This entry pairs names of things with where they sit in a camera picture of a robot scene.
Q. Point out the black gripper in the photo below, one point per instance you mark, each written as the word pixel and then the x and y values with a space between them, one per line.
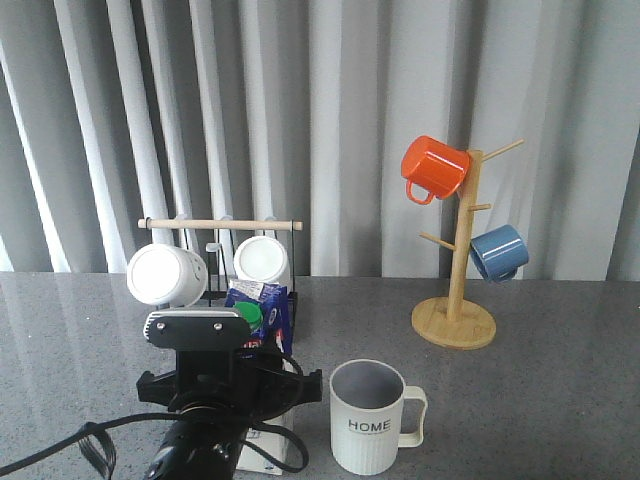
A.
pixel 251 382

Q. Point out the blue white milk carton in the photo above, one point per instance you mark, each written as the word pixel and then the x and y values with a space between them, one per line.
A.
pixel 271 326

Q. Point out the white HOME mug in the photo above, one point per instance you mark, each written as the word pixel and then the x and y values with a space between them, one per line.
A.
pixel 367 400

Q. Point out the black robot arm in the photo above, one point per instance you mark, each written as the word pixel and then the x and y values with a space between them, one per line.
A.
pixel 205 443

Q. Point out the smooth white hanging mug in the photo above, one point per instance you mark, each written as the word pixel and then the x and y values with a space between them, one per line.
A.
pixel 160 274

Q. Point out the black metal mug rack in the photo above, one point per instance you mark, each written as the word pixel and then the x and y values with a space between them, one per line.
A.
pixel 211 294

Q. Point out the ribbed white hanging mug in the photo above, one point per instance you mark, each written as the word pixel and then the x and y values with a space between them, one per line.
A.
pixel 263 259

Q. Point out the wooden mug tree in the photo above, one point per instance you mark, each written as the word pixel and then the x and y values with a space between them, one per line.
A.
pixel 451 321

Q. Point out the grey pleated curtain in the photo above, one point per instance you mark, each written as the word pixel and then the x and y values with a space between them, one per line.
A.
pixel 112 111

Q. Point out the blue enamel mug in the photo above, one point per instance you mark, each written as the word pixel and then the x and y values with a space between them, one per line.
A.
pixel 499 253

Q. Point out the orange enamel mug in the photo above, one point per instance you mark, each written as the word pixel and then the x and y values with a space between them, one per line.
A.
pixel 433 169

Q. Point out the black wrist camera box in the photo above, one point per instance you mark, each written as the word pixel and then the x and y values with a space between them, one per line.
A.
pixel 201 329

